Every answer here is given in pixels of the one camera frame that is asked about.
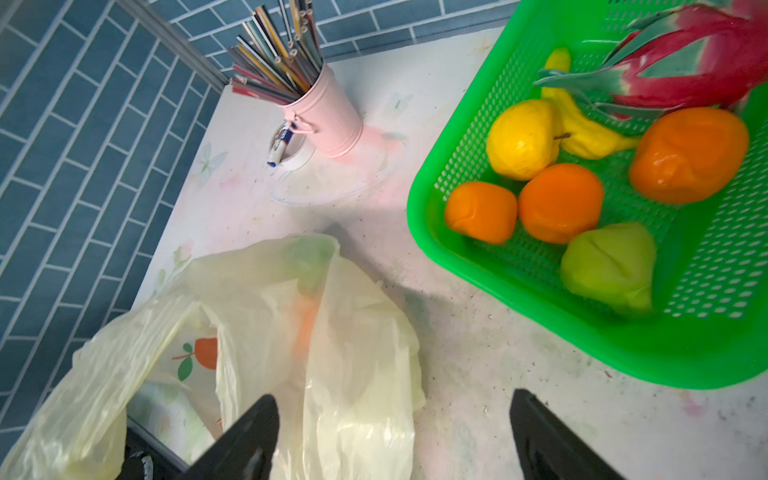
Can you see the pink pencil cup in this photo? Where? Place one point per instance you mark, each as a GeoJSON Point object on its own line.
{"type": "Point", "coordinates": [326, 116]}

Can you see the yellow apple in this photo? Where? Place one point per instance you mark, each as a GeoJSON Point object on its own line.
{"type": "Point", "coordinates": [525, 139]}

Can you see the yellow banana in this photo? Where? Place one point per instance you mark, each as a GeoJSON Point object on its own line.
{"type": "Point", "coordinates": [587, 139]}

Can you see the red dragon fruit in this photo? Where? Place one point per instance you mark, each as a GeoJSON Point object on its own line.
{"type": "Point", "coordinates": [707, 54]}

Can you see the yellow printed plastic bag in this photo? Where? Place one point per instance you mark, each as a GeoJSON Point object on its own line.
{"type": "Point", "coordinates": [342, 365]}

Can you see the green plastic basket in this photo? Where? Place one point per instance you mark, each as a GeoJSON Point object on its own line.
{"type": "Point", "coordinates": [606, 175]}

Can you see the orange fruit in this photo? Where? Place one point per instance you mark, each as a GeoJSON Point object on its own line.
{"type": "Point", "coordinates": [689, 155]}
{"type": "Point", "coordinates": [482, 211]}
{"type": "Point", "coordinates": [560, 203]}

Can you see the dark green wrinkled fruit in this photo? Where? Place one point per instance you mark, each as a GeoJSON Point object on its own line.
{"type": "Point", "coordinates": [306, 259]}

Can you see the bundle of coloured pencils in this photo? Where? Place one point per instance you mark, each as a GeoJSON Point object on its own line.
{"type": "Point", "coordinates": [278, 67]}

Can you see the green pear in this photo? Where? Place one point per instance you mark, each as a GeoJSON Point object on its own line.
{"type": "Point", "coordinates": [613, 265]}

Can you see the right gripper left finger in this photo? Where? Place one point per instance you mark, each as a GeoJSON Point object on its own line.
{"type": "Point", "coordinates": [245, 450]}

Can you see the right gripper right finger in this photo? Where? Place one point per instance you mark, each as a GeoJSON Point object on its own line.
{"type": "Point", "coordinates": [547, 448]}

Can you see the blue marker pen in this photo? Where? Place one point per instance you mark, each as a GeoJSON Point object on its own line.
{"type": "Point", "coordinates": [282, 139]}

